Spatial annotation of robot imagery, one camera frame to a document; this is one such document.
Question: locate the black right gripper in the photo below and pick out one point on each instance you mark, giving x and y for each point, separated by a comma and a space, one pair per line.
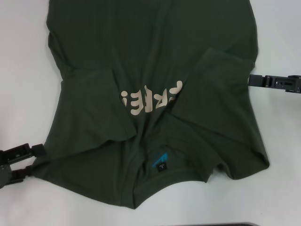
294, 89

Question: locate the dark green printed t-shirt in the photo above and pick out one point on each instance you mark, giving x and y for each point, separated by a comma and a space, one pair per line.
152, 47

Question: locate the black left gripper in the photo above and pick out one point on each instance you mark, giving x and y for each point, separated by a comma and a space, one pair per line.
5, 169

